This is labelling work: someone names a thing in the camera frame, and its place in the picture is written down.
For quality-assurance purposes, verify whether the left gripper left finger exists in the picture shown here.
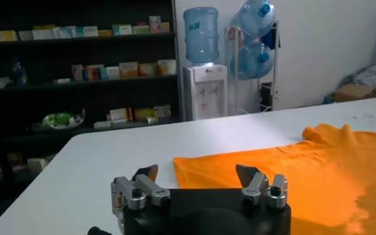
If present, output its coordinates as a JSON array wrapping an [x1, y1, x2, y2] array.
[[110, 164, 172, 221]]

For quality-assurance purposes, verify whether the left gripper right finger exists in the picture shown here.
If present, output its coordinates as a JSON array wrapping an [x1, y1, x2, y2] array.
[[235, 164, 289, 209]]

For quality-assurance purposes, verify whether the orange t-shirt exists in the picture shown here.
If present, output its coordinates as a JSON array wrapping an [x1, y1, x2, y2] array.
[[172, 123, 376, 235]]

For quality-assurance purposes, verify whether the grey blue clothes heap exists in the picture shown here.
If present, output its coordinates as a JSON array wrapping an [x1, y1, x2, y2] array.
[[340, 64, 376, 97]]

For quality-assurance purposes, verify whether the red white medicine box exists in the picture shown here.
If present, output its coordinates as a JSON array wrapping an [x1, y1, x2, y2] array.
[[109, 107, 133, 124]]

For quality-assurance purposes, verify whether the white water dispenser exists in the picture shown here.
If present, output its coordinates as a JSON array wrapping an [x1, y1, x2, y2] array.
[[181, 63, 229, 122]]

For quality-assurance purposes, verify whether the bowl of green fruit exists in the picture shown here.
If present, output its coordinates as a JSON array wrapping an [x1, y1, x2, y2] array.
[[41, 108, 87, 130]]

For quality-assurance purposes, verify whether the white metal jug rack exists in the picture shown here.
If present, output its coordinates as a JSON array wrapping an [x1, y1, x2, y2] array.
[[223, 20, 281, 113]]

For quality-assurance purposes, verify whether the black shelf unit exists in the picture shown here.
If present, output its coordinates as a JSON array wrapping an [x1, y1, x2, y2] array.
[[0, 0, 182, 179]]

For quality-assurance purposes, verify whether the yellow orange medicine box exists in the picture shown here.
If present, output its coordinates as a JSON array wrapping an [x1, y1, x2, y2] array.
[[118, 61, 140, 79]]

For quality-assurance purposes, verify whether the blue capped water jug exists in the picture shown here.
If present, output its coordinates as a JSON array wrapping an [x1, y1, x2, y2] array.
[[237, 0, 276, 38], [230, 41, 276, 81]]

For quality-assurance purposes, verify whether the closed brown cardboard box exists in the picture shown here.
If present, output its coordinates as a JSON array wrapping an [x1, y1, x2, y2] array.
[[333, 83, 376, 103]]

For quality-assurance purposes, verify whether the blue labelled water jug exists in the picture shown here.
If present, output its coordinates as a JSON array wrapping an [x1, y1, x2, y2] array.
[[183, 6, 220, 65]]

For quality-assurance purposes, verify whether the green white medicine box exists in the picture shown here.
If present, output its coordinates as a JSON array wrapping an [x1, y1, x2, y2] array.
[[111, 24, 133, 36]]

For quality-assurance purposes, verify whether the tall pink white box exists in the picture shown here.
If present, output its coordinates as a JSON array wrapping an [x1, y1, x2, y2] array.
[[148, 15, 162, 34]]

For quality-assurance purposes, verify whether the blue drink bottle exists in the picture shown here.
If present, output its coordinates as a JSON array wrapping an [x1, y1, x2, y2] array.
[[11, 57, 29, 87]]

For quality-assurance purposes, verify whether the blue white medicine box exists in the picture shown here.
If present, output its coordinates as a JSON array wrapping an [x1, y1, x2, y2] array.
[[53, 26, 77, 40]]

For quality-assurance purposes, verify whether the plain white medicine box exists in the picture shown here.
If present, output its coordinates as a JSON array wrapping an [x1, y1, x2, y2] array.
[[31, 29, 55, 41]]

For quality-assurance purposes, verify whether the yellow white medicine box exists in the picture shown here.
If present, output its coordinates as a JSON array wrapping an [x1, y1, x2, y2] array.
[[0, 29, 18, 43]]

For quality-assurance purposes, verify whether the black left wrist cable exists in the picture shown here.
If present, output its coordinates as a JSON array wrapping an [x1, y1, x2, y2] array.
[[87, 225, 114, 235]]

